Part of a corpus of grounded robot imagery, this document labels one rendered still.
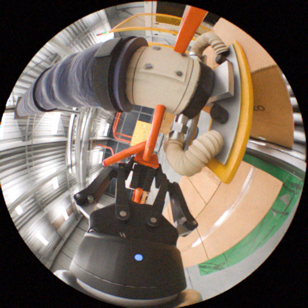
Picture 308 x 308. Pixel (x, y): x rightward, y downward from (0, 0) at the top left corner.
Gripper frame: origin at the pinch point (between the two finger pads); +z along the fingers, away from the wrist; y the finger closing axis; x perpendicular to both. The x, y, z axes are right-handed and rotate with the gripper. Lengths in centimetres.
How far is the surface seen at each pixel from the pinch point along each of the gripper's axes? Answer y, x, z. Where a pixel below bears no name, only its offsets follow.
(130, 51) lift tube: -8.6, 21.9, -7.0
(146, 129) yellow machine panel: -47, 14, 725
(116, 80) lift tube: -8.8, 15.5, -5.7
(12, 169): -513, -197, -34
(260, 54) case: 12.4, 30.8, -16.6
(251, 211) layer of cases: 53, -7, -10
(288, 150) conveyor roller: 52, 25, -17
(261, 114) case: 27.7, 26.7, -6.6
